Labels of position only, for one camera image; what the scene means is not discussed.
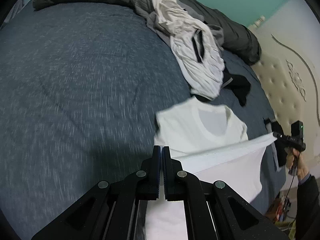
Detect white shirt with black collar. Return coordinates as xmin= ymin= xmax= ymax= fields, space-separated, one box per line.
xmin=149 ymin=0 xmax=226 ymax=101

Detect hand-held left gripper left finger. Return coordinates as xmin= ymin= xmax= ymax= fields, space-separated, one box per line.
xmin=31 ymin=145 xmax=161 ymax=240

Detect person's right hand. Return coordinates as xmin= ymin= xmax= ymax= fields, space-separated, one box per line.
xmin=285 ymin=148 xmax=310 ymax=180

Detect grey garment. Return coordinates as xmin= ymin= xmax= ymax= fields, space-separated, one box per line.
xmin=130 ymin=0 xmax=225 ymax=51

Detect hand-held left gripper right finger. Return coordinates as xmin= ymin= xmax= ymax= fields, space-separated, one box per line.
xmin=162 ymin=146 xmax=290 ymax=240

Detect folded black and white garment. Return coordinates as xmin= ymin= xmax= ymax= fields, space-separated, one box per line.
xmin=264 ymin=117 xmax=288 ymax=173

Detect white long-sleeve shirt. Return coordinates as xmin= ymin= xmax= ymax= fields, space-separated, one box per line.
xmin=145 ymin=97 xmax=278 ymax=240

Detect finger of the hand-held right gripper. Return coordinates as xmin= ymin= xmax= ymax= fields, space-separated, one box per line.
xmin=272 ymin=131 xmax=287 ymax=142

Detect pile of colourful clutter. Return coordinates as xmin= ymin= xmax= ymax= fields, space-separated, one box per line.
xmin=265 ymin=190 xmax=298 ymax=226

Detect cream tufted headboard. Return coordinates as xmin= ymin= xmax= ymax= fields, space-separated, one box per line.
xmin=247 ymin=15 xmax=320 ymax=176

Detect person's right forearm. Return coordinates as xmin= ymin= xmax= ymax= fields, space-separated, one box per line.
xmin=295 ymin=174 xmax=320 ymax=240

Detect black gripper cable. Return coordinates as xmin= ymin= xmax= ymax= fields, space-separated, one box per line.
xmin=282 ymin=155 xmax=298 ymax=221

